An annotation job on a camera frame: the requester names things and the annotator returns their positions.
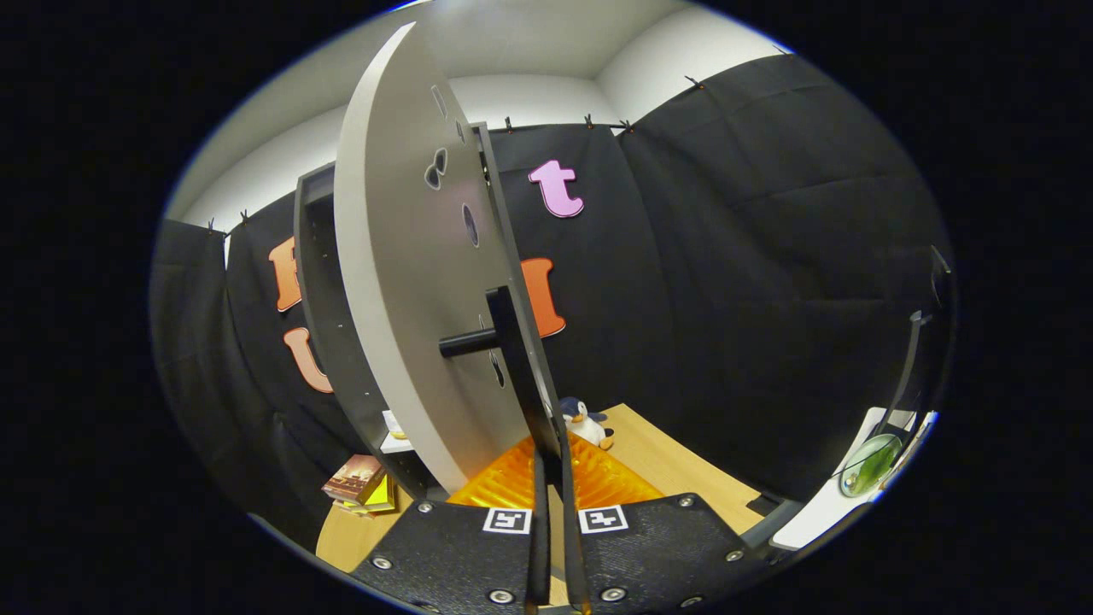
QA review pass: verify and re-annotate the penguin plush toy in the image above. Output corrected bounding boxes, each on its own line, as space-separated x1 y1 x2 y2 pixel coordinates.
559 395 616 451

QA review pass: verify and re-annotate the round green glass disc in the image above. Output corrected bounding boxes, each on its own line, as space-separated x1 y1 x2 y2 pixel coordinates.
839 433 904 499

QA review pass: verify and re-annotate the row of black cloth clips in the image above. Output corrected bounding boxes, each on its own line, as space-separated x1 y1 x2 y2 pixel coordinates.
205 44 791 236

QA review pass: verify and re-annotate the brown cover book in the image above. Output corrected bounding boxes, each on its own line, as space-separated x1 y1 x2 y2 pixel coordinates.
321 454 387 503

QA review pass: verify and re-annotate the grey shoe cabinet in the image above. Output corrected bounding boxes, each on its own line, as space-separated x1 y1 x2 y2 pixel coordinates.
293 120 547 505

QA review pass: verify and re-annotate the white board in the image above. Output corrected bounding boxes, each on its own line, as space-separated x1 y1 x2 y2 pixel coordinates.
771 407 938 550

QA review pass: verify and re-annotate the black backdrop cloth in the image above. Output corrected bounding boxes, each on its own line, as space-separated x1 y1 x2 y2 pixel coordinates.
149 51 957 548

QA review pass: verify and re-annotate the beige shoe cabinet door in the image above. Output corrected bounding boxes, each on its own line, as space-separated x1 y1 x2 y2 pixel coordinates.
333 21 569 496

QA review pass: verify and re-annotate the yellow cover book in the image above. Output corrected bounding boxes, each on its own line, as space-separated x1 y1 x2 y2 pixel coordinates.
342 474 398 515

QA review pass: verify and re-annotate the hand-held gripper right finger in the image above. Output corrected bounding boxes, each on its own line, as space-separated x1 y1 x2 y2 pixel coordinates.
559 431 774 615

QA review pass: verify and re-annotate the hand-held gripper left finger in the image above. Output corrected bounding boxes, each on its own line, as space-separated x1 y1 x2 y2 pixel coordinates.
350 436 552 614

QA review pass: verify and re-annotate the black metal stand rod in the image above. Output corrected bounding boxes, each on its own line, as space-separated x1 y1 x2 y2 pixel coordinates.
878 309 933 436

